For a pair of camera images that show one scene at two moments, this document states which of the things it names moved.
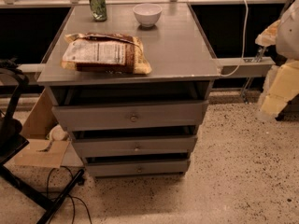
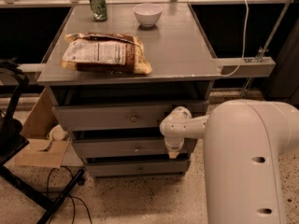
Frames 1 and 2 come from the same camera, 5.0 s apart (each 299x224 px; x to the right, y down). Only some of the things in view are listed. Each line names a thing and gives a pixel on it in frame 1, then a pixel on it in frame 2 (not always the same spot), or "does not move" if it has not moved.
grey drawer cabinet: [135, 124] does not move
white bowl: [147, 14] does not move
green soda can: [97, 5] does not move
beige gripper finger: [268, 36] → [173, 154]
